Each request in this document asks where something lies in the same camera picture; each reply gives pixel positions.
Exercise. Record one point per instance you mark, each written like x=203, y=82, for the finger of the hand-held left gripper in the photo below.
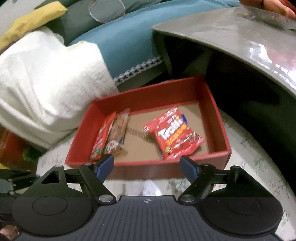
x=20, y=176

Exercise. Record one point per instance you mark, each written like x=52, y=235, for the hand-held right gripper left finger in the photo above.
x=105, y=165

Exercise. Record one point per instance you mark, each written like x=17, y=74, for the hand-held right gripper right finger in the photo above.
x=188, y=168

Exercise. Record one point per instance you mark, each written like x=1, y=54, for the long red snack packet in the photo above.
x=101, y=136

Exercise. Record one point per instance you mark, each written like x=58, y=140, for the red gummy candy packet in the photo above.
x=173, y=134

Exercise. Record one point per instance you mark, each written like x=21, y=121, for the clear orange spicy strip packet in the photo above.
x=118, y=129

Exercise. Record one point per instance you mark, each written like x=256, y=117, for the red cardboard box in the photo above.
x=150, y=99

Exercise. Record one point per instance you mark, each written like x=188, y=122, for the red printed bag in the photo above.
x=11, y=148

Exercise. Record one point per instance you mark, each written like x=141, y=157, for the floral tablecloth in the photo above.
x=254, y=162

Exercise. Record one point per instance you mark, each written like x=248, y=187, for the white blanket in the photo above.
x=46, y=88

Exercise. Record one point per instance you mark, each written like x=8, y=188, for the teal sofa cover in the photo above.
x=129, y=41

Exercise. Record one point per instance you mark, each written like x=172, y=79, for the grey coffee table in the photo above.
x=231, y=34

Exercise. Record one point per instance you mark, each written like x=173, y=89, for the dark green cushion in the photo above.
x=76, y=20

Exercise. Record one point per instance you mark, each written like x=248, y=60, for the yellow cushion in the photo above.
x=27, y=23

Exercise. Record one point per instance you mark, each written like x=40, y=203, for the red rimmed racket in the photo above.
x=92, y=12

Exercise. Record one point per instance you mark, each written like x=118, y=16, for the glass fruit bowl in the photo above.
x=266, y=14

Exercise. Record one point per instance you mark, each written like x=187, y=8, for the red apple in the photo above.
x=272, y=4

